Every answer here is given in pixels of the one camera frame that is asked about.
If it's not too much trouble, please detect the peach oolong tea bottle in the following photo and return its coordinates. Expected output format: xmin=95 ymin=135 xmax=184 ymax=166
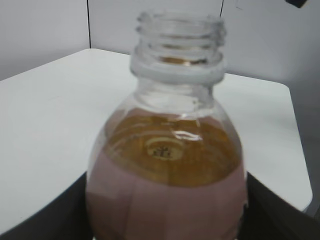
xmin=85 ymin=11 xmax=247 ymax=240

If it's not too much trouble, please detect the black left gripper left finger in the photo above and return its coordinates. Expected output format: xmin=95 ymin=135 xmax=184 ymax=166
xmin=0 ymin=174 xmax=93 ymax=240

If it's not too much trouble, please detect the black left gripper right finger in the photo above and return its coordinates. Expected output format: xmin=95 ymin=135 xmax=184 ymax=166
xmin=237 ymin=173 xmax=320 ymax=240

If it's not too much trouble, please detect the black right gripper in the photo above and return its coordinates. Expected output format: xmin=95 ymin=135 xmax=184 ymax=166
xmin=285 ymin=0 xmax=308 ymax=8

